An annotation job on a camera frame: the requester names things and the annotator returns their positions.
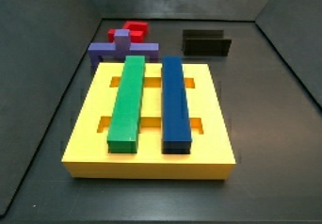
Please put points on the black angle bracket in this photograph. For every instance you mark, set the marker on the black angle bracket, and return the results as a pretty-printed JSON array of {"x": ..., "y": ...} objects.
[{"x": 204, "y": 43}]

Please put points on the purple cross-shaped block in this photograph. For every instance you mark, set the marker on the purple cross-shaped block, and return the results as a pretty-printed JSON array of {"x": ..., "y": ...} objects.
[{"x": 122, "y": 48}]

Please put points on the red interlocking block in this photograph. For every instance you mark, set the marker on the red interlocking block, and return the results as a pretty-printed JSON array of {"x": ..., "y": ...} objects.
[{"x": 138, "y": 30}]

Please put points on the blue long bar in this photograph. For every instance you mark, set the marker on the blue long bar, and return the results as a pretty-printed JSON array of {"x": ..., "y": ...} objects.
[{"x": 175, "y": 122}]

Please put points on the yellow slotted board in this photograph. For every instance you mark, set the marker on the yellow slotted board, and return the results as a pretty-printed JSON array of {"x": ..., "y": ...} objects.
[{"x": 210, "y": 161}]

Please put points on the green long bar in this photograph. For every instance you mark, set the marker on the green long bar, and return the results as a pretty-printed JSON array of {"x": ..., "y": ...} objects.
[{"x": 123, "y": 132}]

